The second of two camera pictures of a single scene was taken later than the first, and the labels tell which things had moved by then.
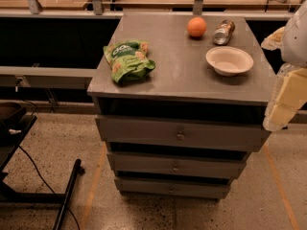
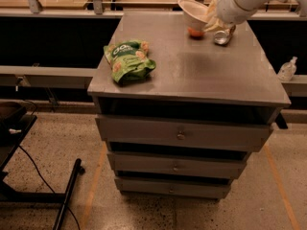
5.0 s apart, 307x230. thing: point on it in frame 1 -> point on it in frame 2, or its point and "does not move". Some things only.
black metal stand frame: [14, 124] does not move
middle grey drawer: [224, 164] does not move
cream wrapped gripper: [295, 40] -> [230, 8]
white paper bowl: [228, 61] -> [195, 14]
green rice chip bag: [128, 59] does not move
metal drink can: [224, 32] does not move
